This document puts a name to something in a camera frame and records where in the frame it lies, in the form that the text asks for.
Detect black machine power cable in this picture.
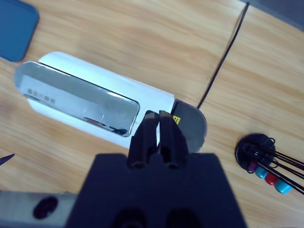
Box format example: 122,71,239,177
198,1,250,110

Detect white capsule coffee machine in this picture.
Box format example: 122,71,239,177
14,51,176,151

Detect small blue coffee capsule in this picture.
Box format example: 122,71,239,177
255,166,269,179

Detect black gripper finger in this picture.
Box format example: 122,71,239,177
158,110,190,169
127,110,159,169
0,153,15,167

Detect black capsule holder with rods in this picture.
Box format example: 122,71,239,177
235,133,304,193

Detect large blue coffee capsule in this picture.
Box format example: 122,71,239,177
275,179,294,195

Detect teal plastic tray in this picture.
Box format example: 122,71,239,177
0,0,40,63

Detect red coffee capsule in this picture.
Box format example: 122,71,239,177
265,173,277,186

